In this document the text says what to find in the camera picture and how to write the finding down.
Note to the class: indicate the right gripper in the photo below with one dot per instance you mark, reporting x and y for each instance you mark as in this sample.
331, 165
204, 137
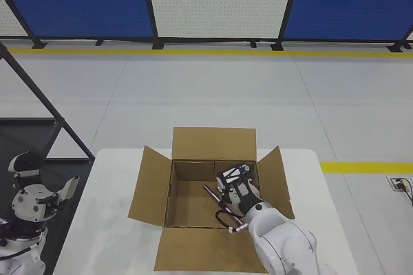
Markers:
232, 199

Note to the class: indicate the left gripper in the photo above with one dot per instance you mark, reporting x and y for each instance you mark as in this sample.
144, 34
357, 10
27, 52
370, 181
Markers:
27, 204

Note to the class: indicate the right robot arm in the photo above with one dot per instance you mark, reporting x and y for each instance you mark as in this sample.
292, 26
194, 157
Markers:
282, 240

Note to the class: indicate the thin metal rod with black loop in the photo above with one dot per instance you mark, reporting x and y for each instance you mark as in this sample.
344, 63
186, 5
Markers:
211, 194

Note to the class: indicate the large brown cardboard carton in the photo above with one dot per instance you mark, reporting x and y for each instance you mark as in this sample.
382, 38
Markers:
192, 206

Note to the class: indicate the white power strip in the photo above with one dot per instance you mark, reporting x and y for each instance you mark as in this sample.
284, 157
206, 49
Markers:
395, 184

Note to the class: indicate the blue partition panel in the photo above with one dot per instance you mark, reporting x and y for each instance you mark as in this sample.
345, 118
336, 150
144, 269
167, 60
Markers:
351, 19
86, 17

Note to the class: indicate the black metal frame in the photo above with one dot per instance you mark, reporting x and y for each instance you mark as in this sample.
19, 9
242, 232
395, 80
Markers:
27, 82

